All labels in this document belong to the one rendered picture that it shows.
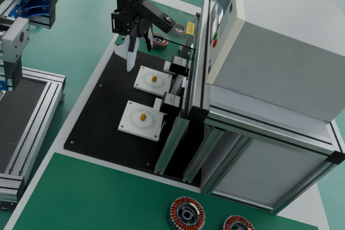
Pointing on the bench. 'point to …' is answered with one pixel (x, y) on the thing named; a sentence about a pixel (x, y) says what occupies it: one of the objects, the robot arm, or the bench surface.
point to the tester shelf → (257, 111)
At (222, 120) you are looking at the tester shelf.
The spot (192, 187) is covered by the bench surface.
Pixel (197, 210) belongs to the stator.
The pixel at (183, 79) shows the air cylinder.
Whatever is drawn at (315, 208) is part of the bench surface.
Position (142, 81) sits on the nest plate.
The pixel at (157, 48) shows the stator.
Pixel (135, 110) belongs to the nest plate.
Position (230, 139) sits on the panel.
